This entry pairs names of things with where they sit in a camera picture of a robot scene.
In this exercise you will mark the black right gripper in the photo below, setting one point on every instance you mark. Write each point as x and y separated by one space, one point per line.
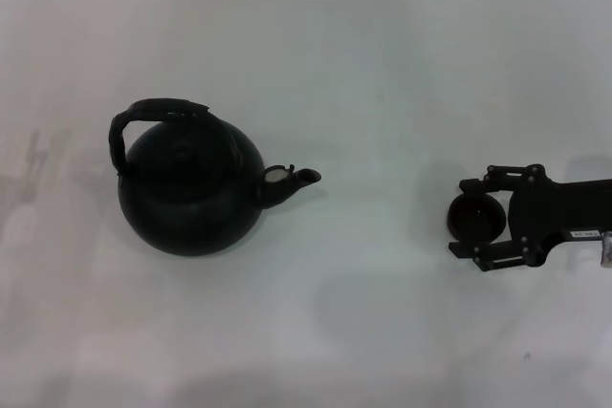
550 209

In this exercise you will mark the dark brown teacup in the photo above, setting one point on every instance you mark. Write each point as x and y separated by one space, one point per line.
478 222

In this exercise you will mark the black round teapot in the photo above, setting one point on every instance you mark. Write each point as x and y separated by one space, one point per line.
191 207

